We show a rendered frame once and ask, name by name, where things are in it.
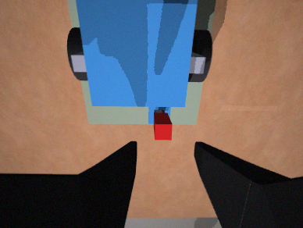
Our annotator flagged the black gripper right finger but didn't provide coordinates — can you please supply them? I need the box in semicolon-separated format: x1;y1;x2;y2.
194;142;303;228

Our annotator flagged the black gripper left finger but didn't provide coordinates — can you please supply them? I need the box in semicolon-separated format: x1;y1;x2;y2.
0;141;137;228

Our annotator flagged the red-headed pin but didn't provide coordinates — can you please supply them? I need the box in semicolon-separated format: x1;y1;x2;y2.
154;110;173;140

